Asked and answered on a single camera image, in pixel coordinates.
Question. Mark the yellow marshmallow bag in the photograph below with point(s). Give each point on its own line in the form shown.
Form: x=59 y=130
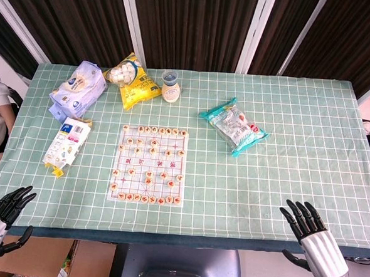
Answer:
x=137 y=91

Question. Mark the round wooden xiangqi piece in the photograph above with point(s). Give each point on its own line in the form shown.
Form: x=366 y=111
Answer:
x=130 y=172
x=169 y=200
x=113 y=186
x=160 y=201
x=181 y=153
x=148 y=181
x=144 y=198
x=177 y=200
x=164 y=175
x=136 y=198
x=115 y=172
x=148 y=129
x=151 y=200
x=168 y=131
x=179 y=177
x=126 y=127
x=171 y=183
x=129 y=140
x=121 y=147
x=148 y=174
x=137 y=150
x=161 y=130
x=153 y=150
x=174 y=132
x=129 y=197
x=168 y=152
x=154 y=142
x=183 y=133
x=141 y=129
x=139 y=141
x=121 y=196
x=154 y=129

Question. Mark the green checkered tablecloth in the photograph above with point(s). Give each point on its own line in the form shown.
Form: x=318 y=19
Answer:
x=263 y=187

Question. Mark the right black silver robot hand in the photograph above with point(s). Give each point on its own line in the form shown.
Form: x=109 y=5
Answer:
x=322 y=253

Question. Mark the small cream bottle clear cap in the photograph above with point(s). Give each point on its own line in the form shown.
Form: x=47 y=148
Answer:
x=171 y=90

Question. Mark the teal snack bag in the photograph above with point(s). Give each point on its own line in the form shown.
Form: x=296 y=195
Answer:
x=236 y=127

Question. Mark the white xiangqi board sheet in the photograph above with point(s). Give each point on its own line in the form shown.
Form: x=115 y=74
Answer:
x=158 y=163

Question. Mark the white yellow snack pack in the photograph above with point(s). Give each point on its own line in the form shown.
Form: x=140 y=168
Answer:
x=66 y=144

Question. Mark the brown cardboard box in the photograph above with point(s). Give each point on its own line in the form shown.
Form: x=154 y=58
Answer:
x=33 y=258

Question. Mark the dark blue-grey chair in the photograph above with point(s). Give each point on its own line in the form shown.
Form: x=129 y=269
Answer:
x=177 y=266

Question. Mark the dark folding screen white frame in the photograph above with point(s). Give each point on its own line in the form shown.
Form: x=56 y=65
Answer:
x=195 y=26

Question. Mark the lavender wipes pack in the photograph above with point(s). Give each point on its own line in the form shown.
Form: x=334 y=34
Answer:
x=78 y=85

